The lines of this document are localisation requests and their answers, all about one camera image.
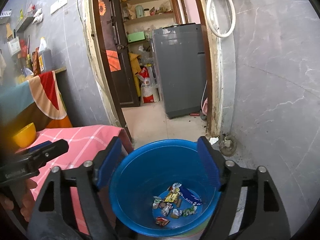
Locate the blue plastic bucket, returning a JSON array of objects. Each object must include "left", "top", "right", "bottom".
[{"left": 109, "top": 139, "right": 220, "bottom": 237}]

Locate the wall spice rack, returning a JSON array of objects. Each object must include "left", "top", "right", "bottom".
[{"left": 15, "top": 3, "right": 36, "bottom": 33}]

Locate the white hose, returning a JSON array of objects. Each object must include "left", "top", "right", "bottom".
[{"left": 203, "top": 0, "right": 237, "bottom": 39}]

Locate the yellow plastic bowl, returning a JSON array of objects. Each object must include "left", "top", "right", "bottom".
[{"left": 12, "top": 122, "right": 36, "bottom": 148}]

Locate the pink checked tablecloth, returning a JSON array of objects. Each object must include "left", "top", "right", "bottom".
[{"left": 22, "top": 125, "right": 133, "bottom": 234}]

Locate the left hand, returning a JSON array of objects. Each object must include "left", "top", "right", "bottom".
[{"left": 1, "top": 179, "right": 37, "bottom": 222}]

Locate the wooden shelf unit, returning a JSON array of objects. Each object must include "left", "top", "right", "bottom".
[{"left": 120, "top": 0, "right": 183, "bottom": 34}]

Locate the striped red orange cloth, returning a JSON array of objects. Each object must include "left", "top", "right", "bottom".
[{"left": 28, "top": 71, "right": 73, "bottom": 131}]

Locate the light blue cloth cover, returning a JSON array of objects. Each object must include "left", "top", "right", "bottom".
[{"left": 1, "top": 81, "right": 34, "bottom": 125}]

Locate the brown wooden door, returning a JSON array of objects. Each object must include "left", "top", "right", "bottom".
[{"left": 98, "top": 0, "right": 140, "bottom": 107}]

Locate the trash pile in bucket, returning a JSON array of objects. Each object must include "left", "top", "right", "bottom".
[{"left": 152, "top": 182, "right": 202, "bottom": 227}]

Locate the dark blue snack wrapper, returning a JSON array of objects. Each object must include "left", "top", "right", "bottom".
[{"left": 179, "top": 185, "right": 202, "bottom": 206}]

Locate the red white sack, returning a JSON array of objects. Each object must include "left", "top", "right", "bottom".
[{"left": 136, "top": 67, "right": 160, "bottom": 104}]

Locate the green box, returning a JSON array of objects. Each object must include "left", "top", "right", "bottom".
[{"left": 127, "top": 31, "right": 145, "bottom": 43}]

